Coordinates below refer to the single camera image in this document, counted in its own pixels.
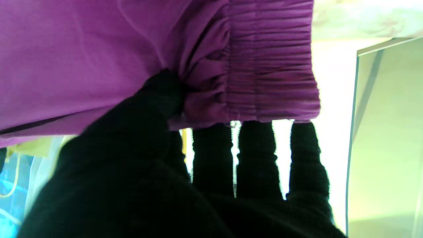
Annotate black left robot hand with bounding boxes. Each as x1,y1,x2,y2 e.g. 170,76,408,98
17,69,347,238

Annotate maroon shorts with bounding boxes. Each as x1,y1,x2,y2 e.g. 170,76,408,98
0,0,321,147

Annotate sheer beige curtain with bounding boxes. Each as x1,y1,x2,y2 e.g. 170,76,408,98
20,145,65,215

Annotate white framed window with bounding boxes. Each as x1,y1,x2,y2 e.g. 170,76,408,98
0,147,33,238

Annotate dark framed mirror panel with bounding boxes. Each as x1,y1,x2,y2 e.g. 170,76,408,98
345,37,423,238

